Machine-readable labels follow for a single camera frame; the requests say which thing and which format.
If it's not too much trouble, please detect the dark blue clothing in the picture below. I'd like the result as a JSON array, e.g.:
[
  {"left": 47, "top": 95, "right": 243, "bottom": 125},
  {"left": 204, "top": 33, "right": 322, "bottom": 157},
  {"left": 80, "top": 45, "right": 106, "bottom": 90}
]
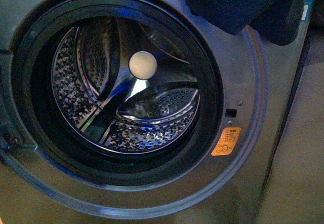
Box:
[{"left": 185, "top": 0, "right": 304, "bottom": 46}]

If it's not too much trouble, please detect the steel washing machine drum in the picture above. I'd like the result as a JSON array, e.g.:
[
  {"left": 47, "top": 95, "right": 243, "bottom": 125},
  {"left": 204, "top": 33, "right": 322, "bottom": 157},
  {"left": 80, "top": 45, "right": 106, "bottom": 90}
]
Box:
[{"left": 51, "top": 17, "right": 200, "bottom": 155}]

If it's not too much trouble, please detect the grey front-load washing machine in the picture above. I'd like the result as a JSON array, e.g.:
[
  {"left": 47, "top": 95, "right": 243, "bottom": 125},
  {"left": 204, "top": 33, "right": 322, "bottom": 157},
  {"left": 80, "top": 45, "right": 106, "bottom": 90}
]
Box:
[{"left": 1, "top": 0, "right": 310, "bottom": 223}]

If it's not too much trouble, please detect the black door latch slot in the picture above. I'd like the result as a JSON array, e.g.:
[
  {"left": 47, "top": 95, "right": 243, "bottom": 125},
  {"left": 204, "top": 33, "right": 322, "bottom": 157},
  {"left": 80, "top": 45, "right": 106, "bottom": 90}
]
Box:
[{"left": 225, "top": 109, "right": 237, "bottom": 118}]

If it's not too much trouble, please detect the orange warning sticker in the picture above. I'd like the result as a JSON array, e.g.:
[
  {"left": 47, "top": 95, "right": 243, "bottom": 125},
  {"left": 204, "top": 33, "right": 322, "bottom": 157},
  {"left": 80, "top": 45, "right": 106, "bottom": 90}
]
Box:
[{"left": 211, "top": 127, "right": 241, "bottom": 156}]

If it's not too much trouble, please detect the black rubber door gasket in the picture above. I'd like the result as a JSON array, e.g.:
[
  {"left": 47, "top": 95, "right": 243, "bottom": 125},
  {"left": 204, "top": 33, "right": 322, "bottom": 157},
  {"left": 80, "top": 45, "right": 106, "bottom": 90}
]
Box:
[{"left": 13, "top": 0, "right": 223, "bottom": 186}]

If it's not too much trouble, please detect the grey door hinge bracket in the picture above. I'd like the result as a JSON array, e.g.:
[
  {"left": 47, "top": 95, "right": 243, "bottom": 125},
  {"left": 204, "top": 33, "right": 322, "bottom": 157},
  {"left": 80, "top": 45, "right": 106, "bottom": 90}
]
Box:
[{"left": 1, "top": 51, "right": 37, "bottom": 158}]

